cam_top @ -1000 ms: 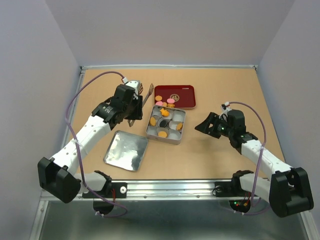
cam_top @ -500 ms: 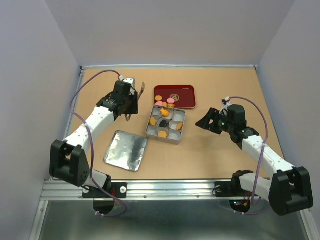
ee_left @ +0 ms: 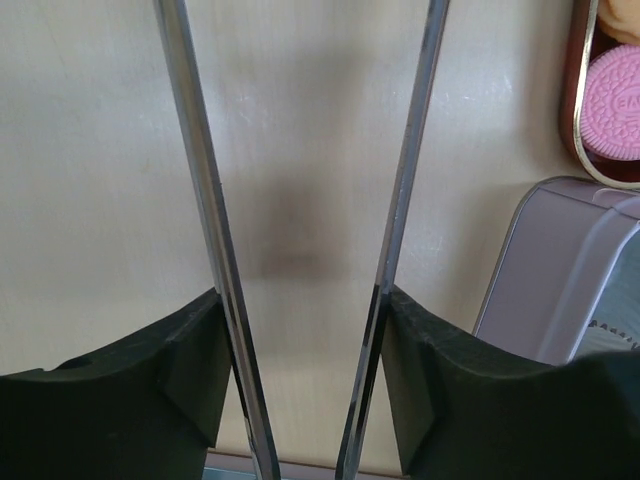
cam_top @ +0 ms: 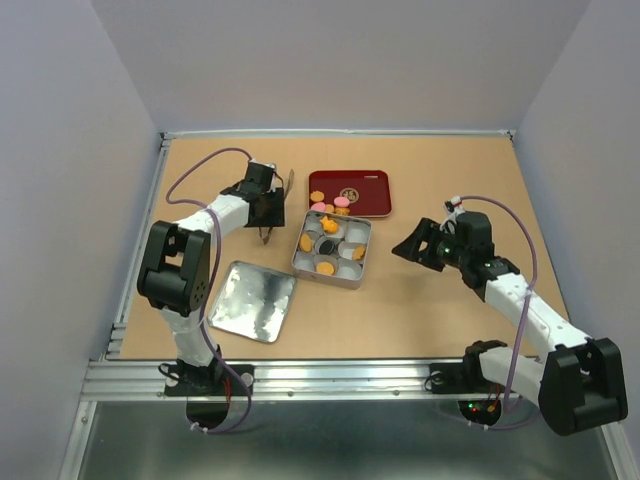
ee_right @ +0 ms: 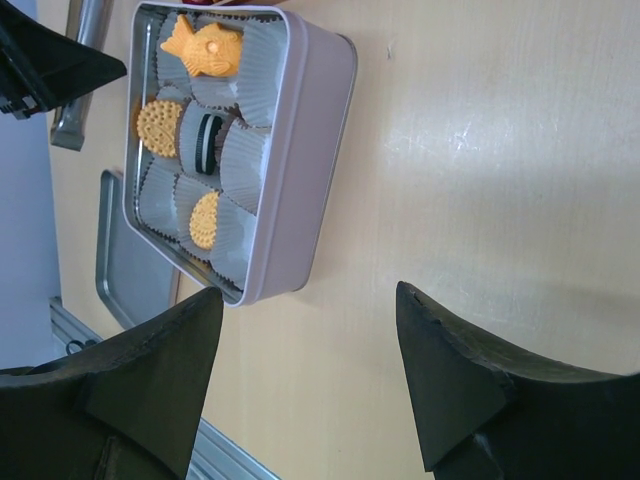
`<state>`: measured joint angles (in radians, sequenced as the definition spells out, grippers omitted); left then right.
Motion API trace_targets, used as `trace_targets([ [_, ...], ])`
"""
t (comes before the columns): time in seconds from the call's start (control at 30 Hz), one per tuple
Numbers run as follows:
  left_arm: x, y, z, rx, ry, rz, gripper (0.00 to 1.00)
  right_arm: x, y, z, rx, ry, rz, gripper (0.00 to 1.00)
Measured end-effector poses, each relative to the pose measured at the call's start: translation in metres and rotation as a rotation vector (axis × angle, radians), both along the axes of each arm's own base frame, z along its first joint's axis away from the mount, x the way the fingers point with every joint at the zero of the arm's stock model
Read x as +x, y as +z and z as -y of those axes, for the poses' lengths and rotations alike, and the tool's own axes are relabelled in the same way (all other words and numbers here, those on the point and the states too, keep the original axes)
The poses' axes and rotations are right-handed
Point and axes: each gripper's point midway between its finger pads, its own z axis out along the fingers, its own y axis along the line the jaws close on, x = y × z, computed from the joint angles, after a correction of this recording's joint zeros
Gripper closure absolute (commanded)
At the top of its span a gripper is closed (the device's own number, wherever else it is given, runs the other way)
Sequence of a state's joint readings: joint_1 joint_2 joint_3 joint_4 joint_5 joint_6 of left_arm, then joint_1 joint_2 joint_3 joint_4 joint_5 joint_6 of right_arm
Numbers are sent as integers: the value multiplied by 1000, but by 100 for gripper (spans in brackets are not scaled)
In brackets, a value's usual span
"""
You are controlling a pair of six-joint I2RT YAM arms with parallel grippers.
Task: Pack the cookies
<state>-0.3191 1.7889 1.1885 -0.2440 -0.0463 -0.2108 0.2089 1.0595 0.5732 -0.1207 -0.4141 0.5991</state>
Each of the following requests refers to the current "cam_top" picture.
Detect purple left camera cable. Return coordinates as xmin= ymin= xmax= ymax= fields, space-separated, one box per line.
xmin=165 ymin=147 xmax=254 ymax=435

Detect small orange cookie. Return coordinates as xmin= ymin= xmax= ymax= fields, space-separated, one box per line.
xmin=309 ymin=191 xmax=325 ymax=203

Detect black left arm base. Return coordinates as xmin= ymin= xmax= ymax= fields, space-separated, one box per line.
xmin=158 ymin=360 xmax=255 ymax=397

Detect purple camera cable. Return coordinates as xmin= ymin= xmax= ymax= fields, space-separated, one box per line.
xmin=165 ymin=147 xmax=254 ymax=435
xmin=457 ymin=195 xmax=541 ymax=431

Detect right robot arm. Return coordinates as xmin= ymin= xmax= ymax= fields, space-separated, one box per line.
xmin=392 ymin=211 xmax=628 ymax=436

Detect silver cookie tin with cups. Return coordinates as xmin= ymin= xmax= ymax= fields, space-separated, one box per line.
xmin=291 ymin=210 xmax=372 ymax=290

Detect metal serving tongs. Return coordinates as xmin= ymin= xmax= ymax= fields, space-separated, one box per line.
xmin=258 ymin=169 xmax=295 ymax=245

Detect round orange cookie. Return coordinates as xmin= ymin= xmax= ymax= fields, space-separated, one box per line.
xmin=352 ymin=245 xmax=366 ymax=261

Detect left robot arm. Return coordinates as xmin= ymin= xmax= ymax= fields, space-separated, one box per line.
xmin=137 ymin=158 xmax=286 ymax=394

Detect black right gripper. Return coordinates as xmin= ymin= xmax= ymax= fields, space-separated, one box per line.
xmin=390 ymin=217 xmax=469 ymax=272

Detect pink round cookie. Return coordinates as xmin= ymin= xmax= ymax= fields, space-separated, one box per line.
xmin=334 ymin=196 xmax=350 ymax=208

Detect silver tin lid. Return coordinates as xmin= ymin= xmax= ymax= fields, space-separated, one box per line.
xmin=208 ymin=261 xmax=296 ymax=344

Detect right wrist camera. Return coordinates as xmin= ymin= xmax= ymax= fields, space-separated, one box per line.
xmin=444 ymin=196 xmax=465 ymax=222

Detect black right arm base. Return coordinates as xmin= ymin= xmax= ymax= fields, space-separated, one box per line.
xmin=424 ymin=340 xmax=507 ymax=395

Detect aluminium front rail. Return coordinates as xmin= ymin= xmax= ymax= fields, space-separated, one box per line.
xmin=80 ymin=358 xmax=474 ymax=403

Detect red rectangular tray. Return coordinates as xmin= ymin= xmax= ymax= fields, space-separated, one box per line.
xmin=308 ymin=170 xmax=392 ymax=218

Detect flower orange cookie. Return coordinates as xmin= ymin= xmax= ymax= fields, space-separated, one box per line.
xmin=320 ymin=216 xmax=340 ymax=234

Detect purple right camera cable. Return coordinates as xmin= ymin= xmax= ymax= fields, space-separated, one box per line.
xmin=457 ymin=195 xmax=541 ymax=431

